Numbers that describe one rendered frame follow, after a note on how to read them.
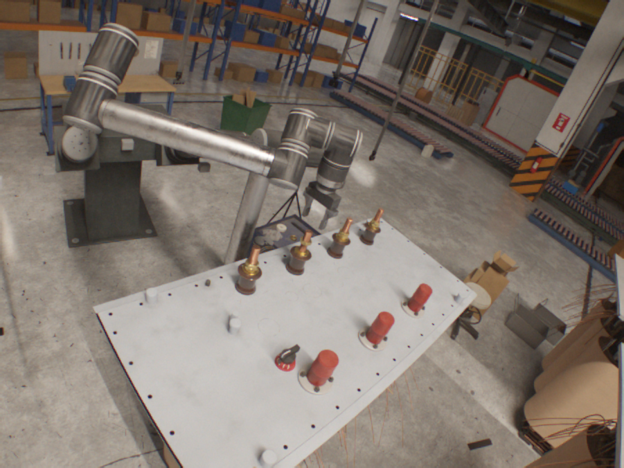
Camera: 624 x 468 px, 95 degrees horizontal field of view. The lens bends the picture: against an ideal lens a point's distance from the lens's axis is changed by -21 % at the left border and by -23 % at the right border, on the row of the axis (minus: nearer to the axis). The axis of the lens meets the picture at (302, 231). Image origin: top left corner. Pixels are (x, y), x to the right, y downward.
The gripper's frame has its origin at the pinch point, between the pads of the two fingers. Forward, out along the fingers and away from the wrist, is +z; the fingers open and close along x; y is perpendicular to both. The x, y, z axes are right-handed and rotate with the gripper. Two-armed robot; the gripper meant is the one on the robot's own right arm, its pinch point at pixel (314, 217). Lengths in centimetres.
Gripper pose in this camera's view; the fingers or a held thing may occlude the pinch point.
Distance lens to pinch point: 142.7
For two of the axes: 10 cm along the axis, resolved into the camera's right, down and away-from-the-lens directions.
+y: -6.5, 2.5, -7.1
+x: 7.0, 5.7, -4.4
